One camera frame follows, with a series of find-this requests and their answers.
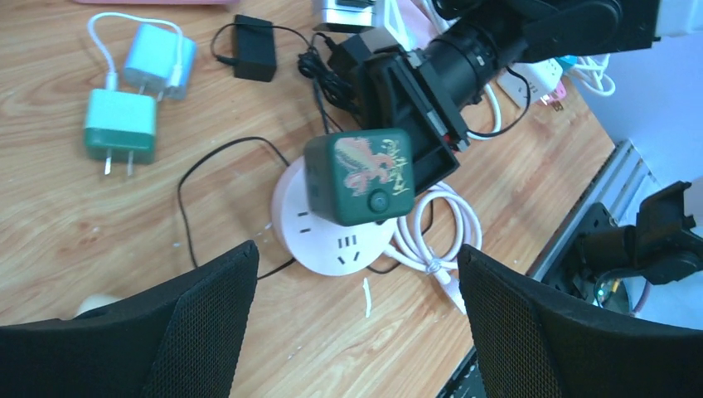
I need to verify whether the pink plug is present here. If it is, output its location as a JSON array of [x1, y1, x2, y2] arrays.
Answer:
[[540, 81, 568, 112]]

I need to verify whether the white round socket base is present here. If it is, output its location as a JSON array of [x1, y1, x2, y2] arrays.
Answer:
[[271, 157, 397, 276]]

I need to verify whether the green patterned cube socket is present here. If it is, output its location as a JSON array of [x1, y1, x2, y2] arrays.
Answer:
[[303, 128, 416, 226]]

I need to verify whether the thin black cable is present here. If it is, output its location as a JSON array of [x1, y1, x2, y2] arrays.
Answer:
[[177, 22, 435, 281]]

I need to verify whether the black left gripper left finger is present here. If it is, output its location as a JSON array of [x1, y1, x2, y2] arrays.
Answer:
[[1, 240, 259, 397]]

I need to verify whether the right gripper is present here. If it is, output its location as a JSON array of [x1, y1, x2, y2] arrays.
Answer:
[[356, 49, 470, 194]]

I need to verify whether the white coiled cable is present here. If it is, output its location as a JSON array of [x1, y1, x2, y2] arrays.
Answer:
[[381, 181, 484, 317]]

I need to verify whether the green plug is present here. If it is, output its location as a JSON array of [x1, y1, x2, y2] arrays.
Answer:
[[84, 89, 158, 176]]

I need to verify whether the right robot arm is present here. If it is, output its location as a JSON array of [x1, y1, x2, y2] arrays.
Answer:
[[351, 1, 662, 193]]

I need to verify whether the white cube socket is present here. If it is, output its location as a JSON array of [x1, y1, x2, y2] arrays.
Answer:
[[497, 59, 564, 108]]

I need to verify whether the blue plug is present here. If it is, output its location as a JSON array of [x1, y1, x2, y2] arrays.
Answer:
[[123, 23, 197, 100]]

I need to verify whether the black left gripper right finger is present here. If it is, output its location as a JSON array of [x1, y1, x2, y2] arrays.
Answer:
[[458, 245, 702, 397]]

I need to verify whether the pink triangular power strip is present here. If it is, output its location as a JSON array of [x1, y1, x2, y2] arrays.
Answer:
[[73, 0, 239, 6]]

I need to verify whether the beige wooden cube socket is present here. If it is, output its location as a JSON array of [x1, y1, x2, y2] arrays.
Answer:
[[74, 294, 122, 319]]

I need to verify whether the short white usb cable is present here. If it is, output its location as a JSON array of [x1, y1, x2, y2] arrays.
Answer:
[[86, 12, 185, 92]]

